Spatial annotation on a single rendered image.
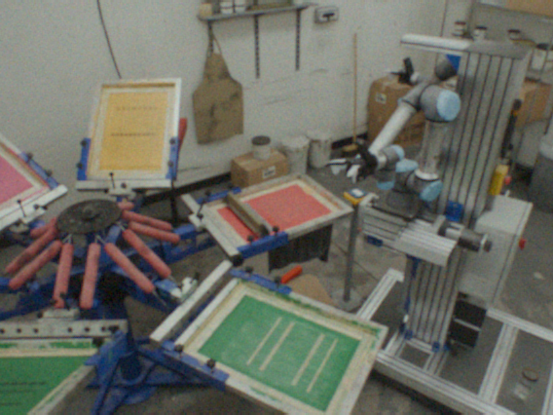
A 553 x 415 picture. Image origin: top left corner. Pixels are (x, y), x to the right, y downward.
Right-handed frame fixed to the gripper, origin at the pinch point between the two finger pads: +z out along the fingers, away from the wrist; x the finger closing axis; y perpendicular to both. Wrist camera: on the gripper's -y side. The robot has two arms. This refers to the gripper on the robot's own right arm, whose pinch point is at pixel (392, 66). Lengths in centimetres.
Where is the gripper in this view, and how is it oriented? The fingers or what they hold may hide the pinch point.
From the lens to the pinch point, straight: 324.5
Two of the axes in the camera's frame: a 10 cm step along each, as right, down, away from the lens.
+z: -5.0, -4.7, 7.3
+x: 8.6, -3.9, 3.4
